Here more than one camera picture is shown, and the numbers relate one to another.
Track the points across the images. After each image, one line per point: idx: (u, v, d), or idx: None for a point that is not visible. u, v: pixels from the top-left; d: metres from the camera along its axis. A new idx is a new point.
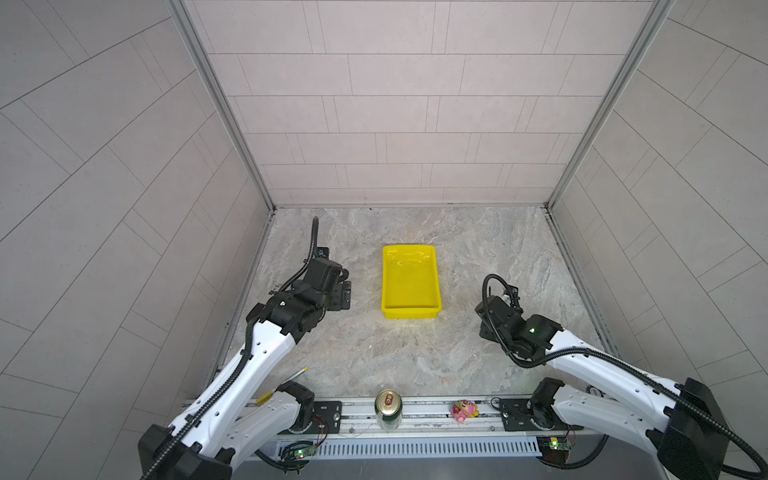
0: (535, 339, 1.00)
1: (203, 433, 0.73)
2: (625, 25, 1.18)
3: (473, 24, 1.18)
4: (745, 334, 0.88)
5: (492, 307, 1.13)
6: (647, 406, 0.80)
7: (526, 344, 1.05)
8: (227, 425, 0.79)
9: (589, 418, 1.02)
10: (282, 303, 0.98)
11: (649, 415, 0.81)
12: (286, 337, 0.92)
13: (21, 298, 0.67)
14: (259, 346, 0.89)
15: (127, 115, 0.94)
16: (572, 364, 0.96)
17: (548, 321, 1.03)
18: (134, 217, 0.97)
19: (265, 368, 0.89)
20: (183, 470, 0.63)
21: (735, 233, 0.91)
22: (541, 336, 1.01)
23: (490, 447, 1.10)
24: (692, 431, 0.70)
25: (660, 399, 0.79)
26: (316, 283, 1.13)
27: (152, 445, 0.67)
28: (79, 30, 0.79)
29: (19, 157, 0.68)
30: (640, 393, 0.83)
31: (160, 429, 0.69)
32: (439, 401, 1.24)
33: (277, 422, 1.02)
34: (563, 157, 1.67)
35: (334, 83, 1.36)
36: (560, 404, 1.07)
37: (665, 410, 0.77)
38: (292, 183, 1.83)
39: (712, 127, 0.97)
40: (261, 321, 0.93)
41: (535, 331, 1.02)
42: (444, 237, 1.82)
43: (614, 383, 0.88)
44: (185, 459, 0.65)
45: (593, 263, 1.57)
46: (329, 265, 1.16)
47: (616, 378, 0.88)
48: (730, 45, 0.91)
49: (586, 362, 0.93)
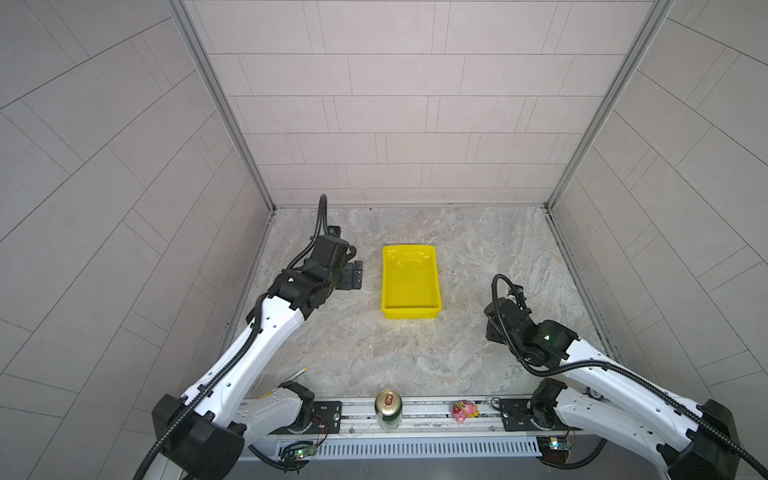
0: (548, 347, 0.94)
1: (215, 403, 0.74)
2: (625, 25, 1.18)
3: (474, 24, 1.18)
4: (746, 334, 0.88)
5: (504, 311, 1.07)
6: (668, 428, 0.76)
7: (538, 351, 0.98)
8: (239, 395, 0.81)
9: (594, 424, 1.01)
10: (290, 279, 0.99)
11: (669, 435, 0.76)
12: (294, 312, 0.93)
13: (21, 298, 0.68)
14: (268, 320, 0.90)
15: (127, 115, 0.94)
16: (589, 376, 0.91)
17: (564, 328, 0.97)
18: (134, 217, 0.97)
19: (275, 341, 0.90)
20: (197, 438, 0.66)
21: (735, 232, 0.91)
22: (556, 344, 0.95)
23: (490, 447, 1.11)
24: (714, 458, 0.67)
25: (682, 420, 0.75)
26: (324, 259, 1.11)
27: (164, 414, 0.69)
28: (79, 29, 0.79)
29: (19, 157, 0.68)
30: (660, 413, 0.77)
31: (173, 399, 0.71)
32: (439, 401, 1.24)
33: (281, 415, 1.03)
34: (563, 156, 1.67)
35: (334, 83, 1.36)
36: (563, 407, 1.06)
37: (688, 434, 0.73)
38: (292, 183, 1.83)
39: (712, 127, 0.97)
40: (270, 296, 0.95)
41: (549, 338, 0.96)
42: (444, 237, 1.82)
43: (633, 401, 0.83)
44: (198, 427, 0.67)
45: (593, 263, 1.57)
46: (337, 243, 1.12)
47: (635, 396, 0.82)
48: (730, 44, 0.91)
49: (605, 377, 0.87)
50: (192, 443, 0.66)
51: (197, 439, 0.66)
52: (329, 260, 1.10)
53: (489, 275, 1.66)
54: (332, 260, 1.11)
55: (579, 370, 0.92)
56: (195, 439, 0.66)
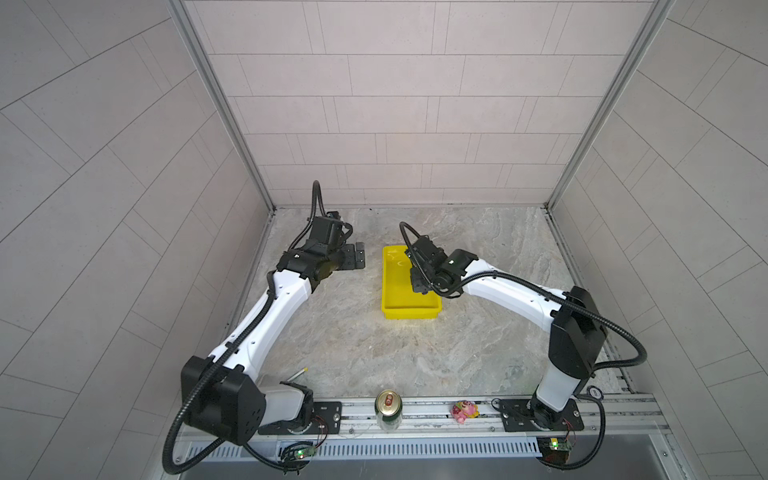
0: (454, 268, 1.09)
1: (243, 358, 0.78)
2: (625, 25, 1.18)
3: (473, 24, 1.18)
4: (746, 335, 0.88)
5: (418, 246, 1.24)
6: (538, 311, 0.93)
7: (445, 275, 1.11)
8: (262, 353, 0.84)
9: (556, 388, 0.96)
10: (296, 256, 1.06)
11: (541, 319, 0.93)
12: (304, 282, 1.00)
13: (21, 298, 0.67)
14: (282, 288, 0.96)
15: (128, 116, 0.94)
16: (485, 286, 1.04)
17: (467, 254, 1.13)
18: (134, 217, 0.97)
19: (290, 307, 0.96)
20: (230, 388, 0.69)
21: (734, 232, 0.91)
22: (460, 266, 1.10)
23: (490, 447, 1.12)
24: (570, 327, 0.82)
25: (549, 304, 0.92)
26: (323, 237, 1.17)
27: (194, 373, 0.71)
28: (79, 30, 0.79)
29: (19, 158, 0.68)
30: (534, 302, 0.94)
31: (200, 361, 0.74)
32: (439, 401, 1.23)
33: (285, 407, 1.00)
34: (563, 157, 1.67)
35: (334, 83, 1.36)
36: (542, 394, 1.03)
37: (551, 313, 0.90)
38: (292, 183, 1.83)
39: (712, 127, 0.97)
40: (281, 271, 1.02)
41: (454, 262, 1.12)
42: (444, 238, 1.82)
43: (515, 298, 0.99)
44: (229, 378, 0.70)
45: (593, 263, 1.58)
46: (332, 221, 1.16)
47: (518, 294, 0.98)
48: (730, 45, 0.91)
49: (494, 283, 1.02)
50: (226, 393, 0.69)
51: (229, 389, 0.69)
52: (327, 237, 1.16)
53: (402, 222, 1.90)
54: (329, 236, 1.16)
55: (474, 282, 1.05)
56: (227, 389, 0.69)
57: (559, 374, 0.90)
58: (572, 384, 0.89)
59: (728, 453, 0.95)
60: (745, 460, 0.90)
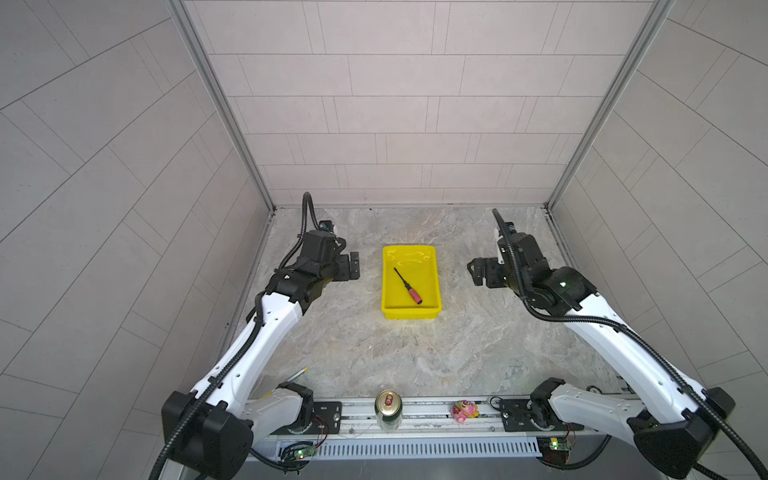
0: (564, 292, 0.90)
1: (227, 392, 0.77)
2: (625, 25, 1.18)
3: (474, 25, 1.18)
4: (746, 335, 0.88)
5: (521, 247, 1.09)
6: (664, 401, 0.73)
7: (548, 294, 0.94)
8: (248, 385, 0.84)
9: (582, 412, 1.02)
10: (286, 276, 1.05)
11: (660, 407, 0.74)
12: (293, 306, 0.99)
13: (21, 298, 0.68)
14: (270, 314, 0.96)
15: (127, 116, 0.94)
16: (595, 333, 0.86)
17: (584, 279, 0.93)
18: (134, 217, 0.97)
19: (277, 334, 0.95)
20: (212, 427, 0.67)
21: (735, 232, 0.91)
22: (571, 292, 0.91)
23: (491, 447, 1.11)
24: (704, 440, 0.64)
25: (682, 399, 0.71)
26: (314, 254, 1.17)
27: (176, 409, 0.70)
28: (79, 30, 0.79)
29: (19, 158, 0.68)
30: (661, 386, 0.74)
31: (183, 394, 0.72)
32: (439, 401, 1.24)
33: (282, 412, 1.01)
34: (563, 156, 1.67)
35: (334, 83, 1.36)
36: (556, 398, 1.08)
37: (683, 413, 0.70)
38: (292, 183, 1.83)
39: (712, 127, 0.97)
40: (270, 293, 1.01)
41: (566, 285, 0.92)
42: (444, 237, 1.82)
43: (635, 367, 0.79)
44: (213, 416, 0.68)
45: (593, 263, 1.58)
46: (323, 235, 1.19)
47: (641, 366, 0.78)
48: (730, 45, 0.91)
49: (613, 340, 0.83)
50: (208, 432, 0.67)
51: (211, 428, 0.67)
52: (318, 255, 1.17)
53: (382, 237, 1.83)
54: (320, 252, 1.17)
55: (584, 323, 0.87)
56: (210, 427, 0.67)
57: (609, 418, 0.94)
58: (609, 426, 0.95)
59: (728, 454, 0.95)
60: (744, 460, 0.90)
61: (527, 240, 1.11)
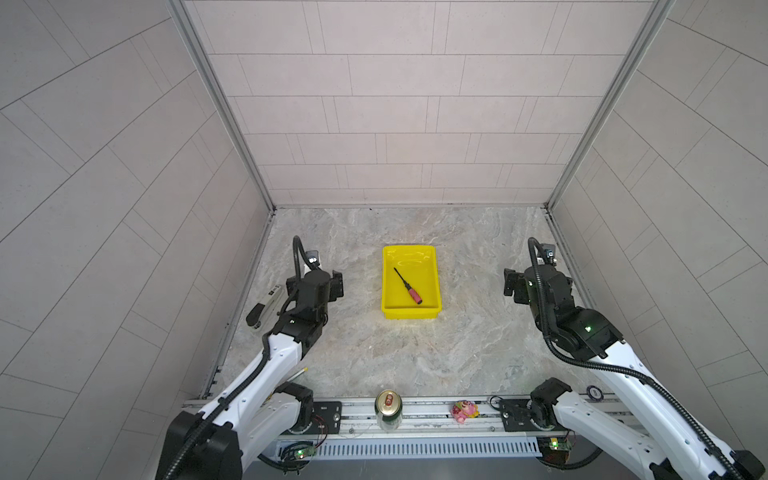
0: (589, 339, 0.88)
1: (233, 414, 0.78)
2: (625, 25, 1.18)
3: (474, 25, 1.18)
4: (746, 335, 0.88)
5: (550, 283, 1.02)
6: (690, 460, 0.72)
7: (572, 337, 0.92)
8: (251, 412, 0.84)
9: (593, 432, 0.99)
10: (291, 321, 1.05)
11: (686, 466, 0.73)
12: (297, 346, 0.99)
13: (22, 298, 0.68)
14: (276, 350, 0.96)
15: (127, 116, 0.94)
16: (619, 382, 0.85)
17: (609, 325, 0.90)
18: (134, 217, 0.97)
19: (282, 370, 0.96)
20: (217, 448, 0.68)
21: (735, 232, 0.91)
22: (596, 338, 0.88)
23: (491, 447, 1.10)
24: None
25: (710, 460, 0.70)
26: (311, 301, 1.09)
27: (180, 430, 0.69)
28: (78, 30, 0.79)
29: (20, 157, 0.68)
30: (688, 445, 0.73)
31: (186, 417, 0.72)
32: (439, 401, 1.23)
33: (282, 420, 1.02)
34: (563, 156, 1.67)
35: (334, 83, 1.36)
36: (563, 407, 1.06)
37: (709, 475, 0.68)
38: (292, 183, 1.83)
39: (712, 127, 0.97)
40: (275, 334, 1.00)
41: (591, 330, 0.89)
42: (444, 237, 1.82)
43: (660, 422, 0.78)
44: (217, 437, 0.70)
45: (593, 263, 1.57)
46: (318, 282, 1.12)
47: (668, 421, 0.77)
48: (730, 45, 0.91)
49: (640, 391, 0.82)
50: (211, 454, 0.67)
51: (215, 448, 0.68)
52: (315, 302, 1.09)
53: (381, 237, 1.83)
54: (318, 300, 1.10)
55: (612, 372, 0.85)
56: (214, 448, 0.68)
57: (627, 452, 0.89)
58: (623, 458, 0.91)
59: None
60: None
61: (553, 273, 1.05)
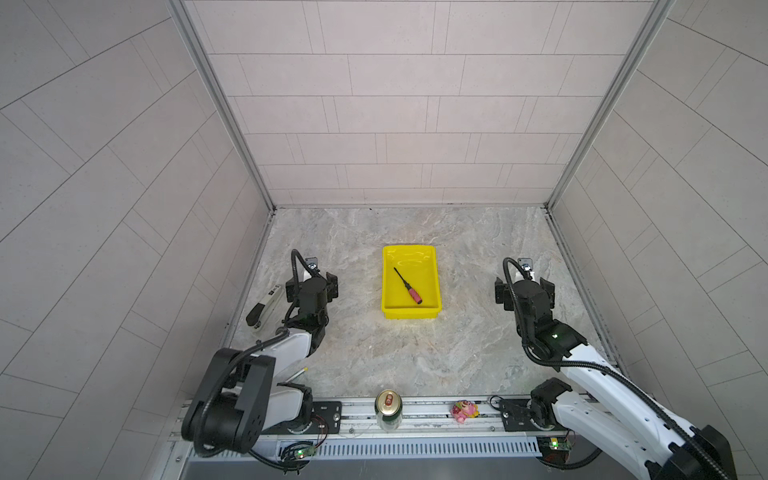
0: (556, 345, 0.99)
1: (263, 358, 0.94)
2: (625, 25, 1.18)
3: (474, 24, 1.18)
4: (746, 335, 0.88)
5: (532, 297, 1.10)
6: (652, 437, 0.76)
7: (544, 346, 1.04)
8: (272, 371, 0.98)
9: (592, 432, 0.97)
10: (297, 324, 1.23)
11: (651, 445, 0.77)
12: (306, 340, 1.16)
13: (21, 298, 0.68)
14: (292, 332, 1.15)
15: (128, 115, 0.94)
16: (585, 377, 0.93)
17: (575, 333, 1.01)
18: (134, 217, 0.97)
19: (296, 351, 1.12)
20: (258, 370, 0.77)
21: (735, 232, 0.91)
22: (563, 344, 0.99)
23: (491, 447, 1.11)
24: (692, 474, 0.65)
25: (668, 434, 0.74)
26: (310, 308, 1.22)
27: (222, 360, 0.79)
28: (78, 29, 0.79)
29: (19, 157, 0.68)
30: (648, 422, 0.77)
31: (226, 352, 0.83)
32: (439, 401, 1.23)
33: (286, 402, 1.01)
34: (563, 156, 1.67)
35: (334, 83, 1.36)
36: (561, 405, 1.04)
37: (671, 447, 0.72)
38: (292, 183, 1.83)
39: (711, 127, 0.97)
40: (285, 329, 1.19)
41: (558, 337, 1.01)
42: (443, 237, 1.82)
43: (624, 407, 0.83)
44: (257, 363, 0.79)
45: (593, 263, 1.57)
46: (316, 290, 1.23)
47: (629, 404, 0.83)
48: (730, 45, 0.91)
49: (601, 380, 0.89)
50: (254, 374, 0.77)
51: (258, 370, 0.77)
52: (314, 309, 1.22)
53: (381, 237, 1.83)
54: (317, 306, 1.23)
55: (576, 367, 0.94)
56: (256, 370, 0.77)
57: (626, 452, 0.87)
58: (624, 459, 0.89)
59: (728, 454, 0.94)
60: (744, 459, 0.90)
61: (535, 288, 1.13)
